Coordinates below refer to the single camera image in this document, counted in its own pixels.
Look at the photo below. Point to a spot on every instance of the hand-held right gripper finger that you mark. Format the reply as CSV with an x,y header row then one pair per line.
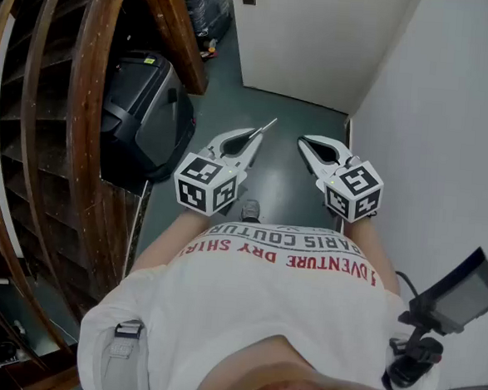
x,y
333,143
311,159

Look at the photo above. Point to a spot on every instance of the person's right forearm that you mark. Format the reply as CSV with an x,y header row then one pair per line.
x,y
377,249

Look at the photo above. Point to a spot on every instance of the person's left forearm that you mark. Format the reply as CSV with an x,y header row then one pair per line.
x,y
170,239

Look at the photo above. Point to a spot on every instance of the thick wooden stair post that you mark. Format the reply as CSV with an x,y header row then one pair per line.
x,y
84,95

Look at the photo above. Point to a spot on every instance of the person's chin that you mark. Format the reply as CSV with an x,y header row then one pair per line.
x,y
297,381

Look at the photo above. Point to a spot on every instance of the dark grey suitcase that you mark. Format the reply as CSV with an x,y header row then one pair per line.
x,y
145,112

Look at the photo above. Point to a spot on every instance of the person's grey shoe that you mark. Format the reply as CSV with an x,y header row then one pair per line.
x,y
250,210

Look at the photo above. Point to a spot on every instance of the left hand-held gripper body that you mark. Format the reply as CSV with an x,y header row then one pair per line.
x,y
205,183

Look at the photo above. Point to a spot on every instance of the black monitor screen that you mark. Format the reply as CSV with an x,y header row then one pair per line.
x,y
462,293

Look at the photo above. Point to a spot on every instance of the dark wooden stair steps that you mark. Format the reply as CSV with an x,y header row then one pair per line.
x,y
52,143

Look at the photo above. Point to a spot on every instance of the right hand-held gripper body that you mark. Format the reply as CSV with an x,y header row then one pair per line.
x,y
354,189

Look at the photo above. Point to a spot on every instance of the black plastic-wrapped bundle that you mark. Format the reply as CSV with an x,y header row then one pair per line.
x,y
207,4

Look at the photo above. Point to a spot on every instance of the black clamp mount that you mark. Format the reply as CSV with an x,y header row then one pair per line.
x,y
415,364

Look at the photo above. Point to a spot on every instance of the white door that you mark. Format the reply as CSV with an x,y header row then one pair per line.
x,y
317,41

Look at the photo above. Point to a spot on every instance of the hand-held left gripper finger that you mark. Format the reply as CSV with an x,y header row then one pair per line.
x,y
251,155
236,133

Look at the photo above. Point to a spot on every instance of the beige tape roll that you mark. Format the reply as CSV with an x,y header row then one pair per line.
x,y
210,44

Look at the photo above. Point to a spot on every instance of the flat red packet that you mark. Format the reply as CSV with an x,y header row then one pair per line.
x,y
209,55

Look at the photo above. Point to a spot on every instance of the white printed t-shirt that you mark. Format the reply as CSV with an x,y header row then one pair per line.
x,y
240,306

